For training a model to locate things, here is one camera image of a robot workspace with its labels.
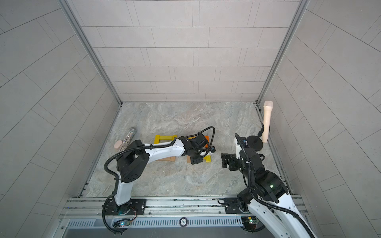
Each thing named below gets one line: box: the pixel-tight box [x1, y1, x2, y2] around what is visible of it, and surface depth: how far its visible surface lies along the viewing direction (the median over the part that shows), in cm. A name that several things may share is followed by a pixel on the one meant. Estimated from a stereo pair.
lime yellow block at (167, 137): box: [159, 134, 179, 141], surface depth 98 cm
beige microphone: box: [261, 100, 274, 144], surface depth 78 cm
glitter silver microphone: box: [120, 127, 137, 153], surface depth 95 cm
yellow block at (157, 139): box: [153, 134, 161, 145], surface depth 98 cm
